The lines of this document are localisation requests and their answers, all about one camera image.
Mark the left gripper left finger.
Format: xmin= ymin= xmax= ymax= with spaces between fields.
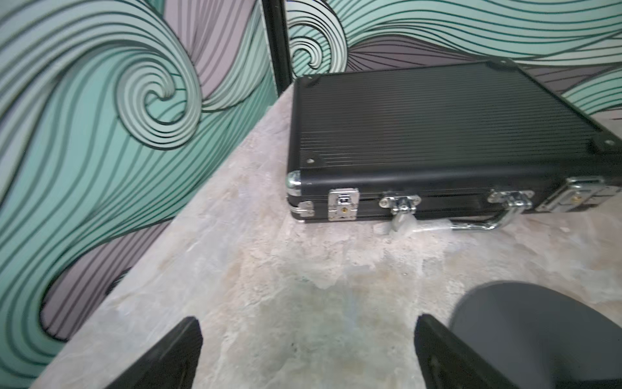
xmin=107 ymin=316 xmax=203 ymax=389

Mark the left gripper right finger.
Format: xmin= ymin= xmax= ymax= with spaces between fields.
xmin=414 ymin=314 xmax=516 ymax=389

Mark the left grey utensil stand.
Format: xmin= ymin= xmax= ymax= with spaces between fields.
xmin=450 ymin=281 xmax=621 ymax=388

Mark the black aluminium case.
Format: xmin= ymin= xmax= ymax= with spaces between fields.
xmin=286 ymin=58 xmax=621 ymax=231

